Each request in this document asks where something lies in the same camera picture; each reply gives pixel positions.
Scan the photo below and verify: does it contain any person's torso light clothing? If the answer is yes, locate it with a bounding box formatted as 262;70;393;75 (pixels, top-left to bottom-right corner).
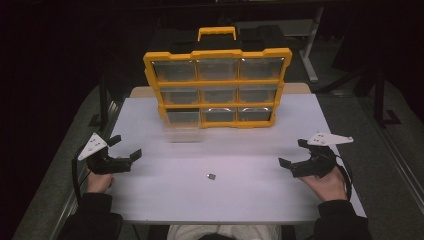
166;223;283;240

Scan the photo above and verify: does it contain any clear plastic drawer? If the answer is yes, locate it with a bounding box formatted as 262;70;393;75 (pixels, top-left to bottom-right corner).
162;109;205;144

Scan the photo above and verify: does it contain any person's left hand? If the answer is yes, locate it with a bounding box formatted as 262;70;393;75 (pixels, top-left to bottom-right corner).
85;167;116;195

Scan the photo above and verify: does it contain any black metal stand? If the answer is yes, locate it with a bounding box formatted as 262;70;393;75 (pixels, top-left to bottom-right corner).
372;65;403;130
87;74;118;128

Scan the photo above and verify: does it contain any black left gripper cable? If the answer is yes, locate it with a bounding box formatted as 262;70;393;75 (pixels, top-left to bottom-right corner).
71;144;92;205

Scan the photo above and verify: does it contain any white metal table frame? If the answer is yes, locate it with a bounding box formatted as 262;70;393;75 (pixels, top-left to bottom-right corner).
234;5;327;84

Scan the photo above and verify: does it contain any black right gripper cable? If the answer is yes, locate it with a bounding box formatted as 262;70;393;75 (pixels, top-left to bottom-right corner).
334;154;354;202

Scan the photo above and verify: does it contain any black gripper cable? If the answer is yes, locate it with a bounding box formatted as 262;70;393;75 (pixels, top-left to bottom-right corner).
334;154;354;202
71;144;92;205

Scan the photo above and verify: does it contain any person's right hand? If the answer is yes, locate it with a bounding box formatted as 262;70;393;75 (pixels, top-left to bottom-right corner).
297;165;349;203

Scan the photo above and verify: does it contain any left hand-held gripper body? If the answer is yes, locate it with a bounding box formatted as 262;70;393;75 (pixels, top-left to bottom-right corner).
77;132;135;175

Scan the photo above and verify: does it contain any yellow black drawer organizer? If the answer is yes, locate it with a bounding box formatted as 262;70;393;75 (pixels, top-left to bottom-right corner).
142;24;294;130

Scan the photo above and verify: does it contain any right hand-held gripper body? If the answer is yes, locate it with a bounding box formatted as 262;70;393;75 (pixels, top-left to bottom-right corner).
290;131;355;179

